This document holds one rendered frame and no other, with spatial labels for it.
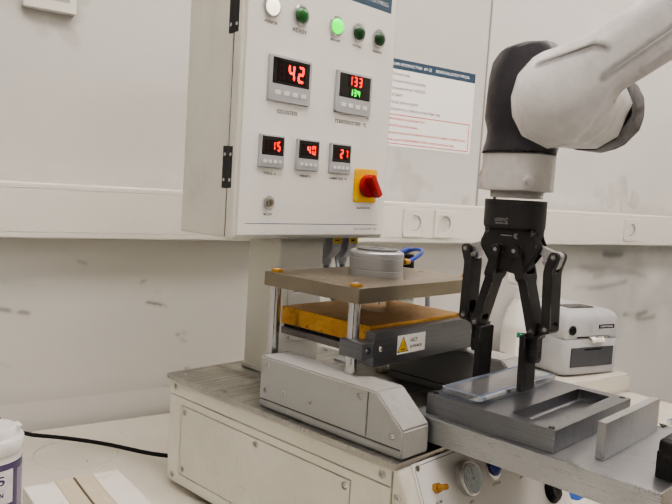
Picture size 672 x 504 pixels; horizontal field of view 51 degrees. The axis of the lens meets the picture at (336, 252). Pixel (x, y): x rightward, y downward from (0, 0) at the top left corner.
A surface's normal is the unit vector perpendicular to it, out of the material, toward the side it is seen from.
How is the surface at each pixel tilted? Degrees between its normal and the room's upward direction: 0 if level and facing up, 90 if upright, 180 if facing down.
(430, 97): 90
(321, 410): 90
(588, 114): 114
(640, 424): 90
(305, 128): 90
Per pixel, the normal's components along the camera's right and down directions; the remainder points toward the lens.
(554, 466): -0.70, 0.02
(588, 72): -0.41, -0.12
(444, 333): 0.72, 0.11
